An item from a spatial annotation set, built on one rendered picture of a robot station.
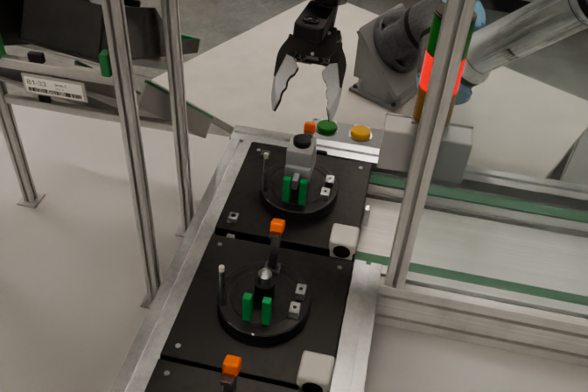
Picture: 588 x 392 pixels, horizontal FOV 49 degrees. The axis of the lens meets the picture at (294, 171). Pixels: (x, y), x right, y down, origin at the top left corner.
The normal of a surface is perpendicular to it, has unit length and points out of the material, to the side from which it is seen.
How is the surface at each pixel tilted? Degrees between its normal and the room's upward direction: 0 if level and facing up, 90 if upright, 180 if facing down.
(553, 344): 90
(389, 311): 90
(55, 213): 0
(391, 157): 90
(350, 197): 0
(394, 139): 90
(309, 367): 0
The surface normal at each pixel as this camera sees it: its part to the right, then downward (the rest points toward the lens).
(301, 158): -0.21, 0.63
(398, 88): 0.59, -0.22
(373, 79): -0.63, 0.48
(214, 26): 0.05, -0.76
